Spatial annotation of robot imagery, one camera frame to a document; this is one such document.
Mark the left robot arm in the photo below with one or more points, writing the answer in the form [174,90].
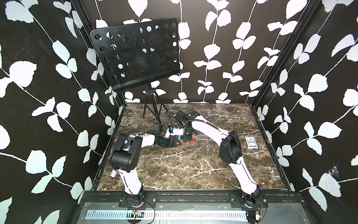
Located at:
[124,158]

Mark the black perforated music stand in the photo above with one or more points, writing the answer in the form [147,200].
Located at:
[138,54]

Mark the pink glitter tube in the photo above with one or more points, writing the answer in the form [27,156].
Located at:
[113,174]

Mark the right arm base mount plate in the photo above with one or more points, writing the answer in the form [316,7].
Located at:
[240,200]

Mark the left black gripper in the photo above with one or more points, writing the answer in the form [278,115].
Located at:
[172,144]

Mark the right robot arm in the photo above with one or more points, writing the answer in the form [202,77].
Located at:
[230,151]

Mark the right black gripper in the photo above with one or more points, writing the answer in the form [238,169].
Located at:
[186,138]

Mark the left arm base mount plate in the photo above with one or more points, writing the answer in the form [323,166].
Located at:
[140,201]

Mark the white perforated cable duct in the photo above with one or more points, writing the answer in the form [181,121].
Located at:
[165,215]

